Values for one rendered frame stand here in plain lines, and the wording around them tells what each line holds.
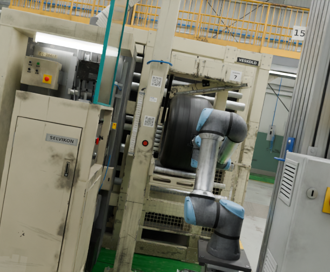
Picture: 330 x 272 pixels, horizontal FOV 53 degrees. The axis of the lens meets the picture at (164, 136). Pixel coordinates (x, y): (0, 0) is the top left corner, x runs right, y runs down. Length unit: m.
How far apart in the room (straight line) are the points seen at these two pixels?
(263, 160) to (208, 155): 10.24
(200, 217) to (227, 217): 0.12
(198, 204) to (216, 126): 0.36
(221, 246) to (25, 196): 0.93
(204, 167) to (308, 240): 0.65
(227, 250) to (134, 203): 1.12
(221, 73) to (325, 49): 1.62
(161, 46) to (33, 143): 1.21
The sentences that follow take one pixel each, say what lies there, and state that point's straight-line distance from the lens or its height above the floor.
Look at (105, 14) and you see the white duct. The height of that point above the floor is 1.97.
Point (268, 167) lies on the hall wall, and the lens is 11.80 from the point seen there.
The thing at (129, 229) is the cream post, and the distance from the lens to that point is 2.55.
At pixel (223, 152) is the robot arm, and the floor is 1.14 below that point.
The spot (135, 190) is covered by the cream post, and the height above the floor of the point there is 0.71.
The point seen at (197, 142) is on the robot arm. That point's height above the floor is 1.17.
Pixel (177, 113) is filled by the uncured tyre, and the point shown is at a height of 1.31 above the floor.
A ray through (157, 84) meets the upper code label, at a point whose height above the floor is 1.49.
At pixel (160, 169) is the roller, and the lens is 2.36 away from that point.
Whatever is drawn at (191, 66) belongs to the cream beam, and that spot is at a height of 1.70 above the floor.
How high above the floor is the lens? 1.26
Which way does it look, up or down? 3 degrees down
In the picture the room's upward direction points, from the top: 11 degrees clockwise
